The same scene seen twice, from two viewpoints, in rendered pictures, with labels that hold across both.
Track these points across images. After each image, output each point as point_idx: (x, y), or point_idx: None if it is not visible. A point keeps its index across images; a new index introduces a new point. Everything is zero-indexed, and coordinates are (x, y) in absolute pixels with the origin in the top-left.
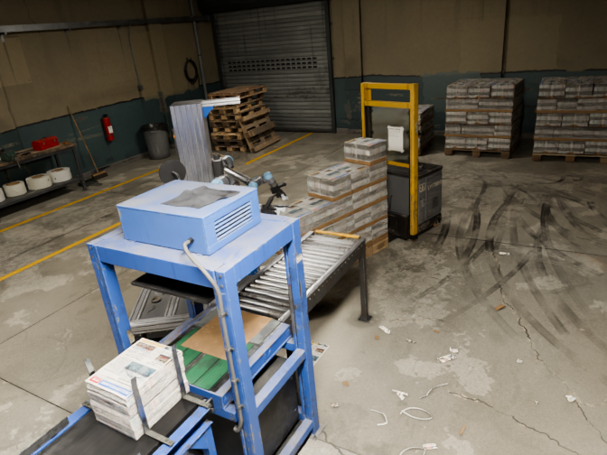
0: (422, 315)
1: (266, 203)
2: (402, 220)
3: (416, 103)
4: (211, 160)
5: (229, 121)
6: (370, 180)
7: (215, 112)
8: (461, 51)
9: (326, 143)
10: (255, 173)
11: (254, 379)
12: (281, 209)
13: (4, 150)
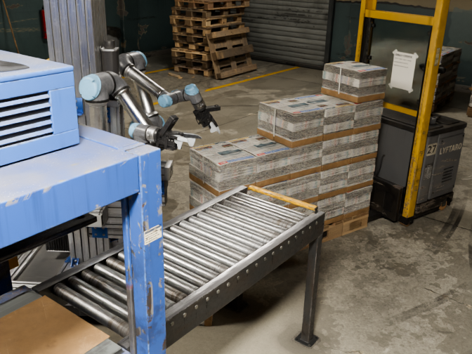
0: (400, 352)
1: (163, 126)
2: (393, 193)
3: (444, 18)
4: (100, 48)
5: (196, 36)
6: (355, 124)
7: (180, 23)
8: None
9: (312, 81)
10: (212, 103)
11: None
12: (184, 140)
13: None
